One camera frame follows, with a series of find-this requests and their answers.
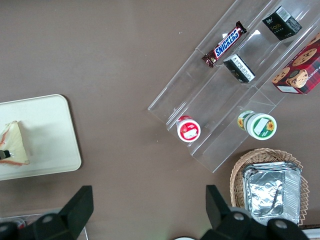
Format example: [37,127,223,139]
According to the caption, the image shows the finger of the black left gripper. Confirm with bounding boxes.
[0,149,13,161]

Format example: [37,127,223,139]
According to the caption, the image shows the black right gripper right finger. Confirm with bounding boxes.
[197,185,311,240]

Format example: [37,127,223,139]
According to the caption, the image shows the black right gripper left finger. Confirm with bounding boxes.
[0,185,94,240]

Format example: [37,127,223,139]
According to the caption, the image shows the triangle sandwich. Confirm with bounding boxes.
[0,120,31,167]

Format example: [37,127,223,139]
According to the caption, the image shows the light tan wicker basket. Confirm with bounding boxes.
[229,147,310,227]

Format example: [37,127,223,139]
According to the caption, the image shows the white rectangular plastic tray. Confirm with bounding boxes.
[0,94,83,181]

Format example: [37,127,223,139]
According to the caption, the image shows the clear acrylic can box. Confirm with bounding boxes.
[0,212,89,240]

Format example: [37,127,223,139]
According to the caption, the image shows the stacked aluminium foil trays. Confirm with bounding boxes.
[241,161,303,226]

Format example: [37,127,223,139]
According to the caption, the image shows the red soda can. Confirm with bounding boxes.
[14,218,27,230]

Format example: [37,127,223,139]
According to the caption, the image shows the red lidded yogurt cup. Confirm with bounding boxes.
[176,115,202,143]

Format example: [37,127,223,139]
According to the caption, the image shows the green sunflower lidded cup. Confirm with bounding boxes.
[237,110,278,140]

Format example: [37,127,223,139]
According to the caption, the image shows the clear acrylic tiered shelf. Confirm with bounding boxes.
[147,0,320,174]

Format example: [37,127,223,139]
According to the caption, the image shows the small black carton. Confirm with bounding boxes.
[222,53,256,84]

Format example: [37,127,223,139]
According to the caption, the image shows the Snickers chocolate bar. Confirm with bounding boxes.
[201,20,248,69]

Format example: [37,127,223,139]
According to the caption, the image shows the red plaid cookie box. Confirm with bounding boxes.
[271,32,320,95]

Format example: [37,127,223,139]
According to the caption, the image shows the black Face carton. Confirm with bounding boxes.
[261,5,303,41]

